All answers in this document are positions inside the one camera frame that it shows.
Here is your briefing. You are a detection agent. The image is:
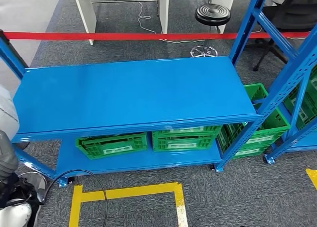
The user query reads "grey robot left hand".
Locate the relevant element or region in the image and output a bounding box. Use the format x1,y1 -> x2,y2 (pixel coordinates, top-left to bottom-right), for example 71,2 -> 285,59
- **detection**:
0,130 -> 20,183

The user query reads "blue metal shelf rack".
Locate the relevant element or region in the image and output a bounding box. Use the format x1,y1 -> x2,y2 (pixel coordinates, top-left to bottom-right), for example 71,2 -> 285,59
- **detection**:
0,0 -> 317,188
263,64 -> 317,165

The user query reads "green folded plastic crate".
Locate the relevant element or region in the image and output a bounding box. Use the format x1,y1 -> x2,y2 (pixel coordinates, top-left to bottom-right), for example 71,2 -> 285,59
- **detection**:
153,125 -> 222,136
78,132 -> 147,143
75,136 -> 149,160
152,133 -> 218,153
232,146 -> 270,159

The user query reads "red barrier belt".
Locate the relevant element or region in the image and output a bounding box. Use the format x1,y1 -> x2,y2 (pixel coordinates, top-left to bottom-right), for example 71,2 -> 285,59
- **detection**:
3,31 -> 310,42

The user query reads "white desk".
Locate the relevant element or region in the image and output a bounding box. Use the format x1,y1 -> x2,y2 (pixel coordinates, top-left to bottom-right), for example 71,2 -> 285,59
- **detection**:
71,0 -> 171,46

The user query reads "black round stool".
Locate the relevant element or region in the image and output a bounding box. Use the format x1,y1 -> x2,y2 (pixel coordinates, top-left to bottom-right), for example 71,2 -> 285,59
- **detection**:
189,3 -> 232,58

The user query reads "black office chair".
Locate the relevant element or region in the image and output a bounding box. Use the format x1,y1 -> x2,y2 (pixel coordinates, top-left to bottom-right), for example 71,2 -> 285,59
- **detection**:
252,0 -> 317,72

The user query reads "yellow floor tape strip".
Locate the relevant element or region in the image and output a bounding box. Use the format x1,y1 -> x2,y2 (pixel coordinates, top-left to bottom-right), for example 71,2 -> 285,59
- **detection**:
305,168 -> 317,191

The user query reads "long black robot cable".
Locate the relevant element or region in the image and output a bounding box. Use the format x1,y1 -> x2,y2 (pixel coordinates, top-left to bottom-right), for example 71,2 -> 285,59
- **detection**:
41,169 -> 108,227

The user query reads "white floor cable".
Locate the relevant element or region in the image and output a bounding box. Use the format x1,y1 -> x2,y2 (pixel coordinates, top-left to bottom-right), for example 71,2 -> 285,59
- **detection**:
134,0 -> 205,44

